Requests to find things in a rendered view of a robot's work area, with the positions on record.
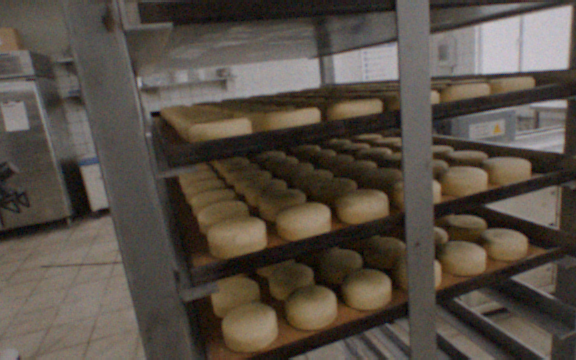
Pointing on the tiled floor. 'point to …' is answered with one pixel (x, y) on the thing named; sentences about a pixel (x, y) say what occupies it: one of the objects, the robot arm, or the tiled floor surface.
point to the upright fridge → (23, 140)
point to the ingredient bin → (93, 182)
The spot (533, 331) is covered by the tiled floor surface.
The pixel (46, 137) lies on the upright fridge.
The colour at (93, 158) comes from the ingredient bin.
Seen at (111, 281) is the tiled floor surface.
